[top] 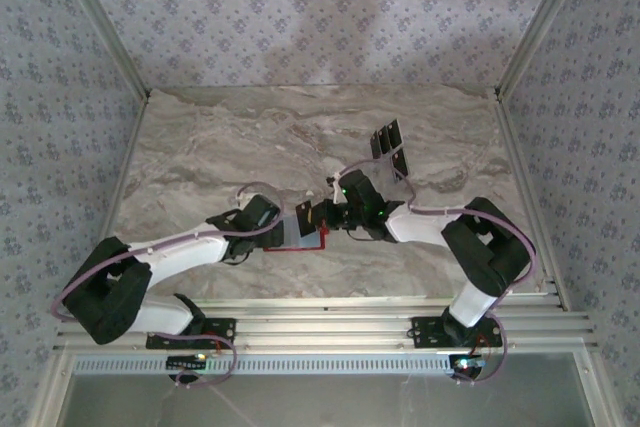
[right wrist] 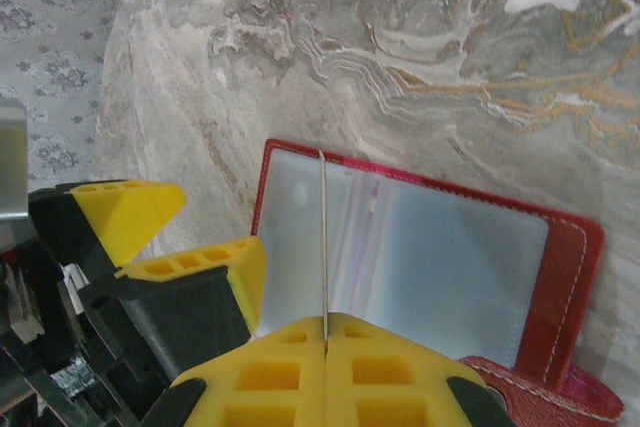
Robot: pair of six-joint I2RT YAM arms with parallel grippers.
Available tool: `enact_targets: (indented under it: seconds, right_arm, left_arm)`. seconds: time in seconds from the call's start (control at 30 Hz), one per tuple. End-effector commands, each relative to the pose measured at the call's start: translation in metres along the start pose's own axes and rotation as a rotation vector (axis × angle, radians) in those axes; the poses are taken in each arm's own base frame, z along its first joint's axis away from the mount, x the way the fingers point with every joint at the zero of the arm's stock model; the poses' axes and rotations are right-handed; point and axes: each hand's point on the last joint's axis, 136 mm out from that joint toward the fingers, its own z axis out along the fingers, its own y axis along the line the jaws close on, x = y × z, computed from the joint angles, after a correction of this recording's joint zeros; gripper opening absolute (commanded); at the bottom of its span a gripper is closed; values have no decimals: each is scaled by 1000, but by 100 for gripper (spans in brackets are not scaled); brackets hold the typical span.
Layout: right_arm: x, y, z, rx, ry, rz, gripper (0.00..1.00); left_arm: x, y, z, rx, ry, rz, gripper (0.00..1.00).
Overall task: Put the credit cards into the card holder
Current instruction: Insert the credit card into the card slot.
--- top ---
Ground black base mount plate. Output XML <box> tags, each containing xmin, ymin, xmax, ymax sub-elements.
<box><xmin>146</xmin><ymin>316</ymin><xmax>237</xmax><ymax>351</ymax></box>
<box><xmin>410</xmin><ymin>315</ymin><xmax>504</xmax><ymax>349</ymax></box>

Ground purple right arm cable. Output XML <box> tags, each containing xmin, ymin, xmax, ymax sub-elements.
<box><xmin>332</xmin><ymin>159</ymin><xmax>537</xmax><ymax>318</ymax></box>

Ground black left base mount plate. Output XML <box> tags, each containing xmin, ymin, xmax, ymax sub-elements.
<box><xmin>146</xmin><ymin>316</ymin><xmax>237</xmax><ymax>351</ymax></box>

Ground red card holder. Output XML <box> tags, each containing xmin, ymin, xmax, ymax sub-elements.
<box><xmin>263</xmin><ymin>219</ymin><xmax>330</xmax><ymax>253</ymax></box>

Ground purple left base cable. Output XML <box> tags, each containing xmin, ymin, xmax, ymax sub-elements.
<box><xmin>147</xmin><ymin>329</ymin><xmax>239</xmax><ymax>391</ymax></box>

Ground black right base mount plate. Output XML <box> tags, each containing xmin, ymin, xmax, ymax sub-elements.
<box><xmin>410</xmin><ymin>315</ymin><xmax>504</xmax><ymax>349</ymax></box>

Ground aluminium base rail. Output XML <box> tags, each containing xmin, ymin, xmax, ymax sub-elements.
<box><xmin>54</xmin><ymin>296</ymin><xmax>599</xmax><ymax>354</ymax></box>

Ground black right circuit board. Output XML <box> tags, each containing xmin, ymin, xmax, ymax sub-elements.
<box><xmin>449</xmin><ymin>354</ymin><xmax>487</xmax><ymax>379</ymax></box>

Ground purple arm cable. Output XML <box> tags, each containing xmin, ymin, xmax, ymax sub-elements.
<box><xmin>52</xmin><ymin>180</ymin><xmax>287</xmax><ymax>324</ymax></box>
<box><xmin>332</xmin><ymin>159</ymin><xmax>537</xmax><ymax>318</ymax></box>

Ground aluminium frame post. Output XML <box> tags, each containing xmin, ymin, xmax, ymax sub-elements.
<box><xmin>49</xmin><ymin>0</ymin><xmax>152</xmax><ymax>98</ymax></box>
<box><xmin>494</xmin><ymin>0</ymin><xmax>599</xmax><ymax>98</ymax></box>

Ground aluminium table side rail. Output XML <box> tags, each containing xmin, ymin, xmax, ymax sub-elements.
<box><xmin>492</xmin><ymin>91</ymin><xmax>571</xmax><ymax>311</ymax></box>
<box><xmin>79</xmin><ymin>94</ymin><xmax>151</xmax><ymax>303</ymax></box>

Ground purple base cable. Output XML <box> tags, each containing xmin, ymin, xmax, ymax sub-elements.
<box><xmin>147</xmin><ymin>329</ymin><xmax>239</xmax><ymax>391</ymax></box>
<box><xmin>454</xmin><ymin>311</ymin><xmax>510</xmax><ymax>387</ymax></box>

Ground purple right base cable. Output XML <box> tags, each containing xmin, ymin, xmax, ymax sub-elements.
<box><xmin>454</xmin><ymin>311</ymin><xmax>510</xmax><ymax>387</ymax></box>

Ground black left circuit board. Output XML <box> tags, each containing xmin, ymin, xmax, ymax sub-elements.
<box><xmin>167</xmin><ymin>354</ymin><xmax>209</xmax><ymax>372</ymax></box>

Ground black circuit board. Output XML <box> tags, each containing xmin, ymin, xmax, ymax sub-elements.
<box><xmin>449</xmin><ymin>354</ymin><xmax>487</xmax><ymax>379</ymax></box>
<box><xmin>167</xmin><ymin>354</ymin><xmax>209</xmax><ymax>372</ymax></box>

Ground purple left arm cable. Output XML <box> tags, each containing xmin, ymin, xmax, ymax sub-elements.
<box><xmin>52</xmin><ymin>180</ymin><xmax>287</xmax><ymax>324</ymax></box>

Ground grey slotted cable duct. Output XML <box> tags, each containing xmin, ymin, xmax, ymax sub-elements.
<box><xmin>74</xmin><ymin>352</ymin><xmax>464</xmax><ymax>376</ymax></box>

